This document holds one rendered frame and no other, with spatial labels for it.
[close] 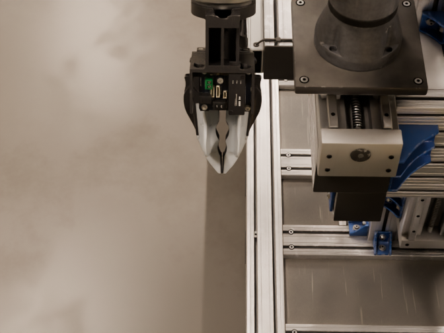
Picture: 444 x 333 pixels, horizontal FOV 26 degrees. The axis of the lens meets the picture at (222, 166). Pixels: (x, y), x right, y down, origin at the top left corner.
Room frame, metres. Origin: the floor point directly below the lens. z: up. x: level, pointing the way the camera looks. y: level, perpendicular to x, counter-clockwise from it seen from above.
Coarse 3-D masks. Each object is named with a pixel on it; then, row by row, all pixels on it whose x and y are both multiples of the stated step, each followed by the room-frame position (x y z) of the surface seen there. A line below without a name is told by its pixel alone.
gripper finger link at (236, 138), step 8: (232, 120) 0.74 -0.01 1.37; (240, 120) 0.72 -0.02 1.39; (232, 128) 0.73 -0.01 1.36; (240, 128) 0.72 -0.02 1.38; (232, 136) 0.73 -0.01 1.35; (240, 136) 0.73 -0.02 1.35; (232, 144) 0.72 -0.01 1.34; (240, 144) 0.72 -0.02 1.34; (224, 152) 0.73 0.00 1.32; (232, 152) 0.72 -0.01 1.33; (240, 152) 0.72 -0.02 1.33; (224, 160) 0.71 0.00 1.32; (232, 160) 0.71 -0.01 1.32; (224, 168) 0.71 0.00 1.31
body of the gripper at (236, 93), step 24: (192, 0) 0.80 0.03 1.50; (216, 24) 0.74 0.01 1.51; (216, 48) 0.75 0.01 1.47; (240, 48) 0.79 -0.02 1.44; (192, 72) 0.72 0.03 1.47; (216, 72) 0.72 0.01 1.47; (240, 72) 0.72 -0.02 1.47; (192, 96) 0.71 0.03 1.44; (216, 96) 0.72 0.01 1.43; (240, 96) 0.71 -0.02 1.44
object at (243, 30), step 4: (240, 20) 0.80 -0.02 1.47; (244, 20) 0.80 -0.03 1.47; (240, 24) 0.79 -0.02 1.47; (244, 24) 0.79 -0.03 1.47; (240, 28) 0.79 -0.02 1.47; (244, 28) 0.79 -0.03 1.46; (240, 32) 0.78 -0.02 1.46; (244, 32) 0.79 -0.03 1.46; (240, 36) 0.78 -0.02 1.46; (244, 36) 0.78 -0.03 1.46; (240, 40) 0.79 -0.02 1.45; (244, 40) 0.79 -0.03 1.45; (240, 44) 0.80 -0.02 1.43; (244, 44) 0.80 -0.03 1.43
